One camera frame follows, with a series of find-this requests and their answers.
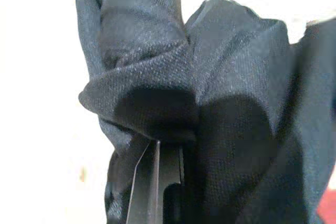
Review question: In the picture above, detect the black garment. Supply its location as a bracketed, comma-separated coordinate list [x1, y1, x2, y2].
[75, 0, 336, 224]

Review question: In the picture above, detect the orange-red garment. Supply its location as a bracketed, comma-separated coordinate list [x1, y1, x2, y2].
[316, 189, 336, 224]

